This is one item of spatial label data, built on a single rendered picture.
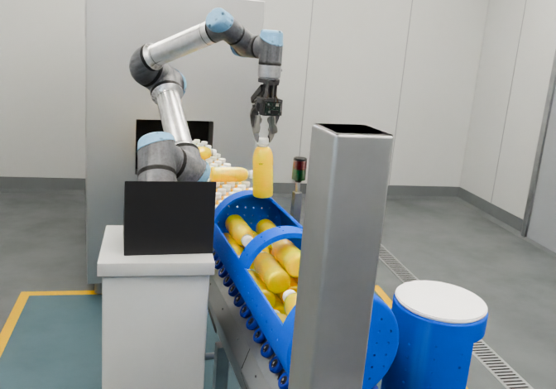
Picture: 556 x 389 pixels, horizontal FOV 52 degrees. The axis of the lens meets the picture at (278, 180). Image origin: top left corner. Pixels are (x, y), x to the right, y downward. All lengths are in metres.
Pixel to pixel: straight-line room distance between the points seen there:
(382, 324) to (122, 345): 0.77
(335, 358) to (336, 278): 0.09
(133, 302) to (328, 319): 1.17
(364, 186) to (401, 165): 6.53
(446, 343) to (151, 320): 0.85
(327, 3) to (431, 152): 2.19
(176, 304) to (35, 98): 4.91
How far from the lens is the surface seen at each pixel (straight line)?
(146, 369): 1.80
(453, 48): 7.14
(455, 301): 1.87
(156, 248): 1.68
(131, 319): 1.72
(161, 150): 1.76
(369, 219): 0.55
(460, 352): 1.81
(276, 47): 1.86
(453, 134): 7.28
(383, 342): 1.42
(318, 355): 0.59
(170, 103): 2.04
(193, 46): 1.92
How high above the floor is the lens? 1.78
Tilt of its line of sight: 14 degrees down
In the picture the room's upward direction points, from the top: 5 degrees clockwise
